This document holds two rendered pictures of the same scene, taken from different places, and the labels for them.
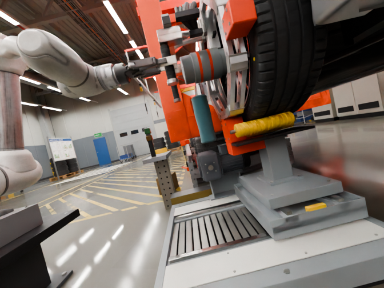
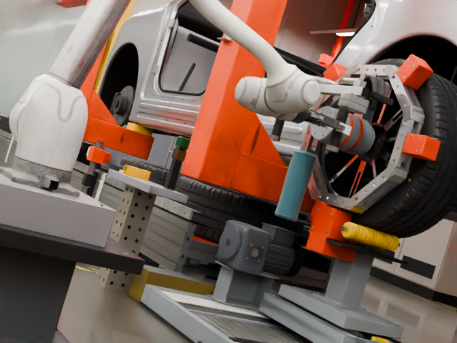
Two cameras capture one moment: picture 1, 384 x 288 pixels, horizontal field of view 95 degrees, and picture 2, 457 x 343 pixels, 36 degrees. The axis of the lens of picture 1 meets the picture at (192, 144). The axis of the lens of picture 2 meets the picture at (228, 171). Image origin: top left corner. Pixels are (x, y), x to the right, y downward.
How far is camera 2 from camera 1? 1.86 m
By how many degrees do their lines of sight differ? 31
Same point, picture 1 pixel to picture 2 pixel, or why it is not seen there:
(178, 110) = (236, 135)
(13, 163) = not seen: hidden behind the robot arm
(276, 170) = (349, 293)
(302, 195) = (372, 325)
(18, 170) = not seen: hidden behind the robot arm
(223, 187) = (233, 290)
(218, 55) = (368, 135)
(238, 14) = (426, 150)
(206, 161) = (254, 241)
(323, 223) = not seen: outside the picture
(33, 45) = (313, 97)
